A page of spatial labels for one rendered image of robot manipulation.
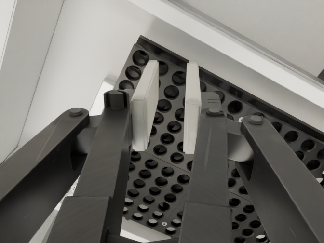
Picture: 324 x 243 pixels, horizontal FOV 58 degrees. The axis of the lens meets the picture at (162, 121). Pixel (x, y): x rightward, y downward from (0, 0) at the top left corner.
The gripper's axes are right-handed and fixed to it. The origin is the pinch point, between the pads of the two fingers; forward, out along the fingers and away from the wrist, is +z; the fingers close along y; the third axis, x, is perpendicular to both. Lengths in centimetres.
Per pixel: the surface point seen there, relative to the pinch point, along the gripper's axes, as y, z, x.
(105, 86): -7.3, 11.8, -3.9
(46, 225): -73, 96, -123
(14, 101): -15.4, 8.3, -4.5
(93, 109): -8.9, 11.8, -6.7
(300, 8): 13.7, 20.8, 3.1
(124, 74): -4.1, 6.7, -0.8
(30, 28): -11.8, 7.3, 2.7
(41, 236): -77, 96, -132
